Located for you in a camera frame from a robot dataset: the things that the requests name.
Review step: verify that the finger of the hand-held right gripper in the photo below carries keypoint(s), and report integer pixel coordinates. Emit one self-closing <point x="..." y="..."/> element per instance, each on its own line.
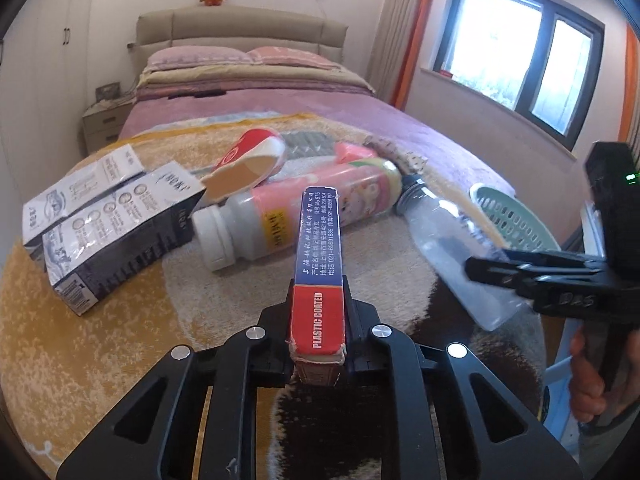
<point x="495" y="275"/>
<point x="555" y="258"/>

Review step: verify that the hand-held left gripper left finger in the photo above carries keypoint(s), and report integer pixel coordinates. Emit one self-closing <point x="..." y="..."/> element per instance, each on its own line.
<point x="272" y="342"/>

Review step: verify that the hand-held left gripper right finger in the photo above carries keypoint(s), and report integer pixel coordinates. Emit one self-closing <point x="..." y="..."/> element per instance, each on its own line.
<point x="367" y="342"/>

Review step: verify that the green plastic basket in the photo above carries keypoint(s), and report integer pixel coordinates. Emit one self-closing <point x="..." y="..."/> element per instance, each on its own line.
<point x="520" y="220"/>

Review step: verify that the clear plastic bottle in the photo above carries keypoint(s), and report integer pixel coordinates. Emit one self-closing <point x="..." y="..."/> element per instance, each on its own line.
<point x="440" y="230"/>

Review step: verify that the blue and red card box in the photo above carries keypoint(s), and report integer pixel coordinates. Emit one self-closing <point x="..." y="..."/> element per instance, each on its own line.
<point x="317" y="260"/>

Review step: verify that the white bottle with pink label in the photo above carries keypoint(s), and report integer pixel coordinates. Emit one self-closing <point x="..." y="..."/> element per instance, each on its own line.
<point x="280" y="220"/>

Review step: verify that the silver and navy milk carton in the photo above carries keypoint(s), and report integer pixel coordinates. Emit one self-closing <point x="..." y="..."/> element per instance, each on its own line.
<point x="115" y="240"/>
<point x="75" y="195"/>

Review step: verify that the small pink packet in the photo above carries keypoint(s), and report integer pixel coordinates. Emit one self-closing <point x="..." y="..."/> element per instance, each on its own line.
<point x="352" y="151"/>

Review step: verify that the person's right hand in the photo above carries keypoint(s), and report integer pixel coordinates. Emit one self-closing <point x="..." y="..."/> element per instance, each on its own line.
<point x="586" y="385"/>

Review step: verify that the beige and orange curtain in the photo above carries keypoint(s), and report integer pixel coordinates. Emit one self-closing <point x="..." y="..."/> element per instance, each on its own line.
<point x="400" y="30"/>
<point x="631" y="90"/>

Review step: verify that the window sill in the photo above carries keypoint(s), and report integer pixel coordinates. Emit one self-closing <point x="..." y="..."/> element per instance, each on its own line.
<point x="500" y="105"/>

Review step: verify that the yellow printed blanket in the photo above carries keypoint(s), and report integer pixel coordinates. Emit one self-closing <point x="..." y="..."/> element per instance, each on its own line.
<point x="125" y="360"/>

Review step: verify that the dark framed window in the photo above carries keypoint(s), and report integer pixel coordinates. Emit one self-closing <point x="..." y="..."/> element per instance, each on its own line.
<point x="547" y="40"/>

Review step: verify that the small red box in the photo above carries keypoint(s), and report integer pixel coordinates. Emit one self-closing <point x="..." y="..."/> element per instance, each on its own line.
<point x="446" y="75"/>

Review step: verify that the bed with purple cover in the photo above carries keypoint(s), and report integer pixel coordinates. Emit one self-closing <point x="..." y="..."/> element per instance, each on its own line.
<point x="300" y="100"/>

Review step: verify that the folded beige quilt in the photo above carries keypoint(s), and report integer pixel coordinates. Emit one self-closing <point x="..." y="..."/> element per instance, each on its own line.
<point x="250" y="79"/>

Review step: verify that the beige nightstand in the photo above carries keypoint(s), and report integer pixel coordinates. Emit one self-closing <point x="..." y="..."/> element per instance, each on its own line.
<point x="105" y="122"/>

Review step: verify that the pink pillow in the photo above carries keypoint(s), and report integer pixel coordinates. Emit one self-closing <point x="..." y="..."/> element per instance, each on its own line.
<point x="295" y="56"/>

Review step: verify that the purple patterned pillow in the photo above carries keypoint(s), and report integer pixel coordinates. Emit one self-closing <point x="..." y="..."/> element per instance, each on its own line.
<point x="200" y="56"/>

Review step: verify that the beige padded headboard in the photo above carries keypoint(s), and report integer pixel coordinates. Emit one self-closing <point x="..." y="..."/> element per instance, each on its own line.
<point x="225" y="25"/>

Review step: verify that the white wardrobe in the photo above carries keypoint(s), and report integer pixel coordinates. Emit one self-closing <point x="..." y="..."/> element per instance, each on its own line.
<point x="45" y="60"/>

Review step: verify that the small dark picture frame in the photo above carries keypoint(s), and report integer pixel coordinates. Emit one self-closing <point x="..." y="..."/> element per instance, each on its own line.
<point x="107" y="91"/>

